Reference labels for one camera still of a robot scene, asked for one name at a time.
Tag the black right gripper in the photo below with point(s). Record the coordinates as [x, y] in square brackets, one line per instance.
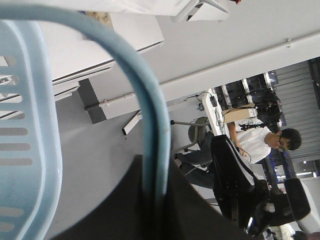
[243, 198]

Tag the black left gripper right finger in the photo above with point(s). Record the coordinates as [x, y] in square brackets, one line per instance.
[187, 216]

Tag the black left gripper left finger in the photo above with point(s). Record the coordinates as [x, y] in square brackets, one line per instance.
[119, 217]

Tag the light blue shopping basket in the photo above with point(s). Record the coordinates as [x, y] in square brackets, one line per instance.
[31, 165]

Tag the seated person white shirt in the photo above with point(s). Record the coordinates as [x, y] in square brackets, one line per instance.
[253, 144]

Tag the cardboard box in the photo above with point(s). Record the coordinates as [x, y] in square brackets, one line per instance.
[236, 114]

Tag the white work table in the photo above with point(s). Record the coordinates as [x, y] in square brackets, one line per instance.
[214, 113]

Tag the white store shelf unit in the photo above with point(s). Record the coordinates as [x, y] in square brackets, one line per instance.
[80, 64]

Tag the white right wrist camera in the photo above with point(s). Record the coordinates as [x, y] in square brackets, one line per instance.
[304, 210]

